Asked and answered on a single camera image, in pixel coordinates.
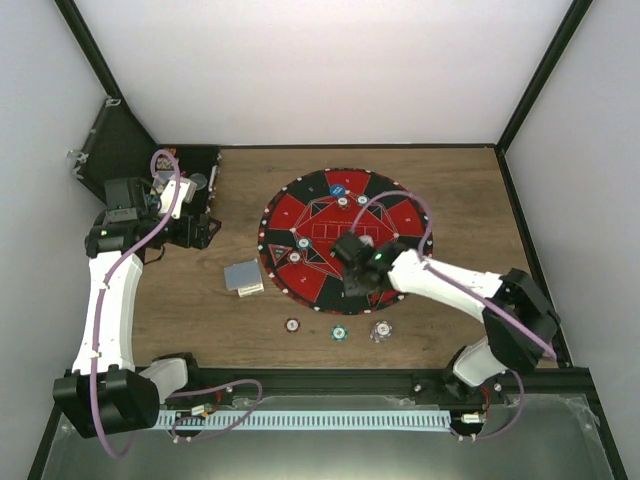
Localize teal chip stack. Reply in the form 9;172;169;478
331;325;348;341

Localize brown 100 chips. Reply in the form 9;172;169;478
288;251;302;264
336;197;350;209

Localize triangular all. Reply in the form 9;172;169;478
268;244;293;265

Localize blue small blind button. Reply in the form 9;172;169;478
329;184;346;198

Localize brown 100 chip stack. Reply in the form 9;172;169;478
285;318;300;333

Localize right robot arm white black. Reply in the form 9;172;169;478
330;231;560;403

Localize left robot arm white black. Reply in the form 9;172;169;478
53;178;220;438

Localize clear round dealer button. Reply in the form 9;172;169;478
189;173;208;191

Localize purple chip stack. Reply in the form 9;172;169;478
370;320;393;343

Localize card deck in case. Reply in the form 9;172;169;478
152;173;173;195

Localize round red black poker mat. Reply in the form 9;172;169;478
257;168;429;315

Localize white playing card box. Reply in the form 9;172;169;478
237;282;264;298

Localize black poker chip case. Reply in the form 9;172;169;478
69;97;221;216

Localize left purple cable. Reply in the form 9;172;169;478
92;148;264;459

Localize purple cable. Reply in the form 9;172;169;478
92;148;264;459
349;189;559;444

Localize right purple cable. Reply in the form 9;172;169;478
349;189;559;444

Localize light blue slotted cable duct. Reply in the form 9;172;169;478
152;410;451;433

